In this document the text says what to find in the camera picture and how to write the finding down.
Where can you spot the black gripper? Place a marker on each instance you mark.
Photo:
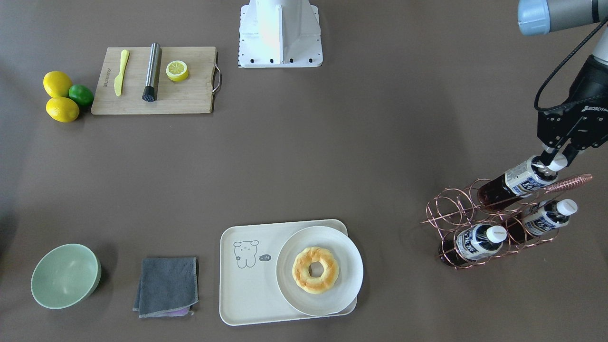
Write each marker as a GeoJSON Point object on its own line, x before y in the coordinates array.
{"type": "Point", "coordinates": [590, 90]}

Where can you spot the tea bottle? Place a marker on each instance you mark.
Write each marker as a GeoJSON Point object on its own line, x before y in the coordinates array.
{"type": "Point", "coordinates": [520, 182]}
{"type": "Point", "coordinates": [540, 219]}
{"type": "Point", "coordinates": [473, 244]}

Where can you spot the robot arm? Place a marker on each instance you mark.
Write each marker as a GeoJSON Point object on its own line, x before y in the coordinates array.
{"type": "Point", "coordinates": [539, 17]}

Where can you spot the tea bottle front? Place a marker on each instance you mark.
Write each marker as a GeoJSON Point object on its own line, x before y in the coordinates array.
{"type": "Point", "coordinates": [473, 244]}
{"type": "Point", "coordinates": [540, 219]}

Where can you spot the cream tray with bear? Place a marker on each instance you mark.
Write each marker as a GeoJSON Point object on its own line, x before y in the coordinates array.
{"type": "Point", "coordinates": [255, 272]}

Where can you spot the white round plate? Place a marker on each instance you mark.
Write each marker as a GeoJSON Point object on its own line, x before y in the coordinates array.
{"type": "Point", "coordinates": [348, 283]}

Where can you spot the glazed donut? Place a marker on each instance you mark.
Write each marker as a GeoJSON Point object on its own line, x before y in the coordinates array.
{"type": "Point", "coordinates": [315, 270]}

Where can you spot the bamboo cutting board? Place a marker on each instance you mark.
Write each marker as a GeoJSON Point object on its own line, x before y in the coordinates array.
{"type": "Point", "coordinates": [191, 96]}

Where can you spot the half lemon slice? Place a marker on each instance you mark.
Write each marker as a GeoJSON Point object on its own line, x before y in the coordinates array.
{"type": "Point", "coordinates": [177, 71]}

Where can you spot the steel muddler black tip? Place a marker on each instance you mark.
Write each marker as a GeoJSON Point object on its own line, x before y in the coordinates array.
{"type": "Point", "coordinates": [152, 74]}

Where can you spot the grey folded cloth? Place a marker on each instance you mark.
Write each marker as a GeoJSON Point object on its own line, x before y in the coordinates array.
{"type": "Point", "coordinates": [168, 287]}

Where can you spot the yellow plastic knife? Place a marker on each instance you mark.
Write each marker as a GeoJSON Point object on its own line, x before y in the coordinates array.
{"type": "Point", "coordinates": [118, 81]}

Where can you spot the green lime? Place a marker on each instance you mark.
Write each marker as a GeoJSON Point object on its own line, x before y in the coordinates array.
{"type": "Point", "coordinates": [81, 95]}

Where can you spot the lower yellow lemon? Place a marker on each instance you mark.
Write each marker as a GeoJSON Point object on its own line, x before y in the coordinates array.
{"type": "Point", "coordinates": [62, 109]}

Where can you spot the yellow lemon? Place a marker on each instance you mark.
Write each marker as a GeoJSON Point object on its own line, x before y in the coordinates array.
{"type": "Point", "coordinates": [62, 109]}
{"type": "Point", "coordinates": [57, 84]}

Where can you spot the mint green bowl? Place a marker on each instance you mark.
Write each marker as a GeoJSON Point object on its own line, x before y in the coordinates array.
{"type": "Point", "coordinates": [65, 276]}

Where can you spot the upper yellow lemon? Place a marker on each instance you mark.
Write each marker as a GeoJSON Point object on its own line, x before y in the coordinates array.
{"type": "Point", "coordinates": [57, 84]}

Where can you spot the copper wire bottle rack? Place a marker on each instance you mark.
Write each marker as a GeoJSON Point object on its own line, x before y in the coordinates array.
{"type": "Point", "coordinates": [454, 210]}

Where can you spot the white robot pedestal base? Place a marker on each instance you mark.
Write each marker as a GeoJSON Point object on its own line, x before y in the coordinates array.
{"type": "Point", "coordinates": [279, 34]}

